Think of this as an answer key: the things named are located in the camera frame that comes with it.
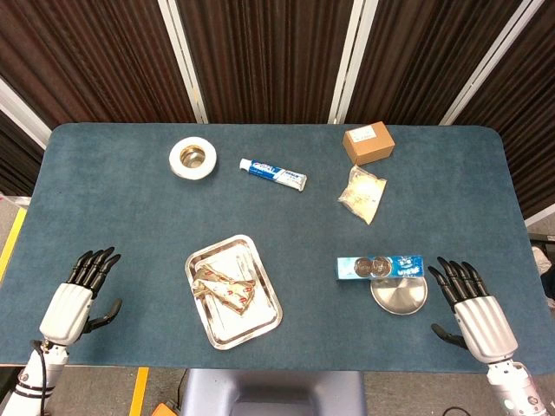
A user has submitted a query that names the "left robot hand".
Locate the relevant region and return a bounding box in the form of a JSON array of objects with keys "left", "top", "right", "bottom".
[{"left": 38, "top": 246, "right": 124, "bottom": 347}]

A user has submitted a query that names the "white tape roll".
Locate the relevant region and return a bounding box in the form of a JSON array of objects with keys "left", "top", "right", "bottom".
[
  {"left": 168, "top": 136, "right": 218, "bottom": 179},
  {"left": 180, "top": 146, "right": 206, "bottom": 168}
]

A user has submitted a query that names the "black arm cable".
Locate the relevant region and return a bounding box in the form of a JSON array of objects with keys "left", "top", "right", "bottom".
[{"left": 29, "top": 340, "right": 49, "bottom": 400}]

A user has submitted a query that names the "rectangular steel tray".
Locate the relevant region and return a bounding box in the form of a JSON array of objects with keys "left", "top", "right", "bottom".
[{"left": 185, "top": 234, "right": 284, "bottom": 351}]

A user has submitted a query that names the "clear plastic snack bag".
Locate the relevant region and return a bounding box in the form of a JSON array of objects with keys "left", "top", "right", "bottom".
[{"left": 337, "top": 164, "right": 388, "bottom": 226}]

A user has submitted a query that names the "round steel plate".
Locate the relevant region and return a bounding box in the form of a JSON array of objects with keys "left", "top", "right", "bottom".
[{"left": 369, "top": 276, "right": 429, "bottom": 316}]

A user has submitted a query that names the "brown pleated partition panel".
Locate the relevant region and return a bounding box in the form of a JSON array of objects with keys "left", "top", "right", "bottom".
[
  {"left": 346, "top": 0, "right": 528, "bottom": 127},
  {"left": 453, "top": 0, "right": 555, "bottom": 221},
  {"left": 175, "top": 0, "right": 357, "bottom": 125},
  {"left": 0, "top": 107, "right": 45, "bottom": 197},
  {"left": 0, "top": 0, "right": 197, "bottom": 130}
]

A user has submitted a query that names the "blue cookie box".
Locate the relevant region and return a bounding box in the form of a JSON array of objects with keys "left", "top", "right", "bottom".
[{"left": 336, "top": 254, "right": 425, "bottom": 282}]

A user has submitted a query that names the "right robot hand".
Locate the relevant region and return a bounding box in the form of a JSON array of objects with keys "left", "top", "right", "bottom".
[{"left": 428, "top": 256, "right": 519, "bottom": 364}]

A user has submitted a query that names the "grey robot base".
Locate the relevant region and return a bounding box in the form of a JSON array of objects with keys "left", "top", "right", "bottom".
[{"left": 180, "top": 367, "right": 369, "bottom": 416}]

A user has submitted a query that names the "white partition post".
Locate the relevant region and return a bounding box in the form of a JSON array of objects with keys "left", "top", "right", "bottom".
[
  {"left": 0, "top": 76, "right": 52, "bottom": 151},
  {"left": 439, "top": 0, "right": 539, "bottom": 127},
  {"left": 157, "top": 0, "right": 210, "bottom": 125},
  {"left": 327, "top": 0, "right": 379, "bottom": 126}
]

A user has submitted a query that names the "blue felt table mat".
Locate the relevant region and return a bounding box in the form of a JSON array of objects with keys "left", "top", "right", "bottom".
[{"left": 0, "top": 122, "right": 555, "bottom": 376}]

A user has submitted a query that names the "foil wrapper with red logos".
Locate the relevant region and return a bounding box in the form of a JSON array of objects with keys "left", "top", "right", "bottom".
[{"left": 192, "top": 263, "right": 257, "bottom": 317}]

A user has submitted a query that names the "blue white toothpaste tube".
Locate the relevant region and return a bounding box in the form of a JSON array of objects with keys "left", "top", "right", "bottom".
[{"left": 238, "top": 157, "right": 308, "bottom": 192}]

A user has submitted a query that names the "brown cardboard box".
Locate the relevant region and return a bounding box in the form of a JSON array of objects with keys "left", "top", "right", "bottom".
[{"left": 342, "top": 120, "right": 395, "bottom": 166}]

